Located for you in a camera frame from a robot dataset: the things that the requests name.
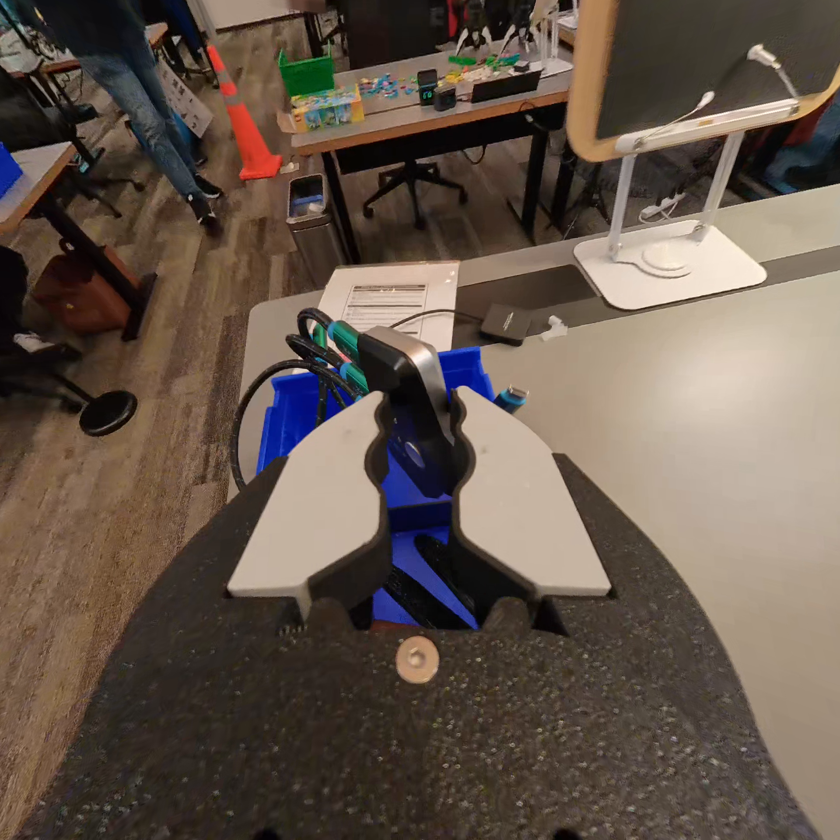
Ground steel trash can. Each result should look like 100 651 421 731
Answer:
287 173 347 269

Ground small blue bin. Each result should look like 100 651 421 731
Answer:
0 141 25 198

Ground white power strip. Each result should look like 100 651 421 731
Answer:
640 190 688 221

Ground black flat device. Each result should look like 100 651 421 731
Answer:
471 67 543 105

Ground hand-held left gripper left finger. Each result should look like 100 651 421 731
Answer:
226 392 395 622

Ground colourful toy brick box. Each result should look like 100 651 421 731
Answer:
276 88 366 134

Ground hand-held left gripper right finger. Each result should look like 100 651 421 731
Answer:
449 386 613 599

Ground background desk with toys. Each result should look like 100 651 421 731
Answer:
289 62 572 263

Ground dark grey port hub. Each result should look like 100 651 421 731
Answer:
479 303 551 347

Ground scattered toy bricks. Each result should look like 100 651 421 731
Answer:
357 52 526 99

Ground orange traffic cone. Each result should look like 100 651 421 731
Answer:
206 45 284 181

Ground printed paper sheet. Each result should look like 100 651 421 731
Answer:
318 260 462 353

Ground black office chair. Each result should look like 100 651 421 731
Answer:
0 246 139 437

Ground green plastic bin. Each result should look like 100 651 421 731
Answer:
279 49 337 99

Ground blue plastic bin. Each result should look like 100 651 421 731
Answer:
255 346 497 631

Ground black metal switch box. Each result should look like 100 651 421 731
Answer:
357 326 458 501

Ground brown leather bag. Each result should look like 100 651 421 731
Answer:
31 238 142 334

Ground black office chair base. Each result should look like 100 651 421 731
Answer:
363 161 468 231

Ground grey side desk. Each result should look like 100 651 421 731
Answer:
0 141 158 342

